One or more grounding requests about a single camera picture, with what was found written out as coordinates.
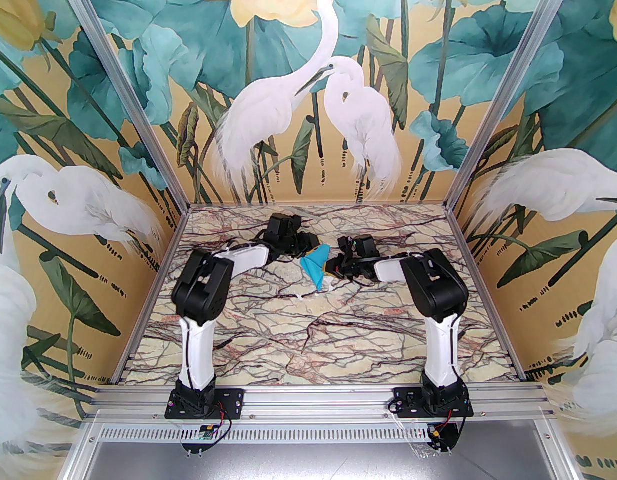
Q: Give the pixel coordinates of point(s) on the aluminium frame post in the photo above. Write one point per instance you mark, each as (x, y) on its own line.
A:
(124, 85)
(507, 85)

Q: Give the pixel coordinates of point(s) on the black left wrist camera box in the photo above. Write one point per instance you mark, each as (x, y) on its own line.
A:
(306, 239)

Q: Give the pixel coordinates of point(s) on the aluminium table side rail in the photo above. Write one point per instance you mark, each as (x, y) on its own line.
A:
(460, 238)
(176, 238)

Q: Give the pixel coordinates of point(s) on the grey metal sheet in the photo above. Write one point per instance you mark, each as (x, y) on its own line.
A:
(318, 463)

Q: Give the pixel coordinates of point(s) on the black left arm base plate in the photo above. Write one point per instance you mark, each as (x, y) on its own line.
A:
(231, 400)

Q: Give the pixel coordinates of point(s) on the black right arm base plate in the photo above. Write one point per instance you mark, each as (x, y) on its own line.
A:
(403, 405)

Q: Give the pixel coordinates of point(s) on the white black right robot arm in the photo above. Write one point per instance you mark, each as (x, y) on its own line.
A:
(441, 358)

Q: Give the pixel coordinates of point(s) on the black mounting bracket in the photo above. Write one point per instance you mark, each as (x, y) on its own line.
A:
(451, 443)
(194, 446)

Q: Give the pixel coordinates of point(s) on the blue paper sheet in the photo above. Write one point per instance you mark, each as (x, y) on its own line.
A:
(313, 268)

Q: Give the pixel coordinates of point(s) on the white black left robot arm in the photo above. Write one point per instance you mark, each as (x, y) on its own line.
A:
(198, 358)

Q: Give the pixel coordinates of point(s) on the perforated metal strip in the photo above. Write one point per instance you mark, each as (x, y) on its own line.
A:
(318, 434)

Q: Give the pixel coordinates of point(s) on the small green circuit board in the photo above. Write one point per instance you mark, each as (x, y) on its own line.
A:
(206, 434)

